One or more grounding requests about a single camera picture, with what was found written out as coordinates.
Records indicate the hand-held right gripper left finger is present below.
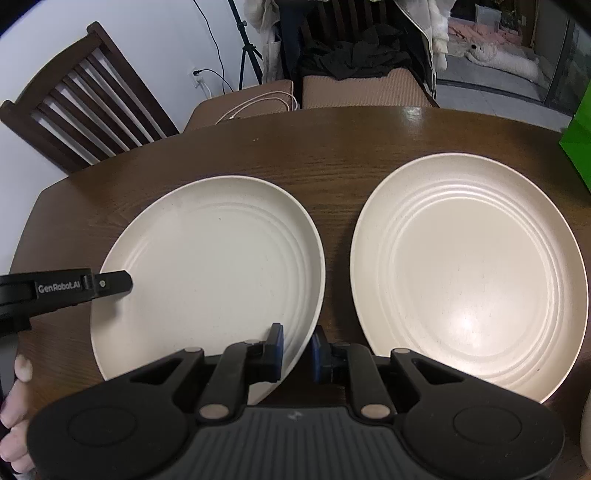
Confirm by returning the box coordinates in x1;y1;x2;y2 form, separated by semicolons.
129;323;284;423

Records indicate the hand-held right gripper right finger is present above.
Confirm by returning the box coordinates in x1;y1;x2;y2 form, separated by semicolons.
311;325;465;423

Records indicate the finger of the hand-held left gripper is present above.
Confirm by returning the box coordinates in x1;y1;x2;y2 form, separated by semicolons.
90;270;134;301

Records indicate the cream round plate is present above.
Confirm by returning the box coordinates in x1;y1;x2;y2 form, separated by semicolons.
351;153;589;403
90;175;327;407

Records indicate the person's left hand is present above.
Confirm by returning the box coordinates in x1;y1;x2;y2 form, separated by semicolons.
0;355;38;474

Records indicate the dark wooden chair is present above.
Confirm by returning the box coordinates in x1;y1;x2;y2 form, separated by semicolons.
0;21;296;175

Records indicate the wooden chair with cushion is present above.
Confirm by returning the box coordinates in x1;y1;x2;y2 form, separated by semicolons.
277;0;439;110

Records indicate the black light stand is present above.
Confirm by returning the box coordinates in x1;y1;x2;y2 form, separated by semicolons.
226;0;264;88

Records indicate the dark blue jacket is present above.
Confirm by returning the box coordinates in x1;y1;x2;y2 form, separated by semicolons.
276;0;315;84

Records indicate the black cloth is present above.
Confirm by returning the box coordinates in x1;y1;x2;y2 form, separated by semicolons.
298;25;414;80

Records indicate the green paper shopping bag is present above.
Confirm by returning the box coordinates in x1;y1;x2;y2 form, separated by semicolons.
558;78;591;192

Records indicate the white plush toy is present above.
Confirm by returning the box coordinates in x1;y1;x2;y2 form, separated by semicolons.
464;44;541;79

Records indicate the pink cloth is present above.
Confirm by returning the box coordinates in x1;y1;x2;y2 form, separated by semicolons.
445;21;499;44

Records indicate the wall outlet with plug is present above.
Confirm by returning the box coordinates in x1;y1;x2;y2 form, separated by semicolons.
191;68;236;95

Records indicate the white cable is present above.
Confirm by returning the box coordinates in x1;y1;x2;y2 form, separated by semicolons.
215;92;298;124

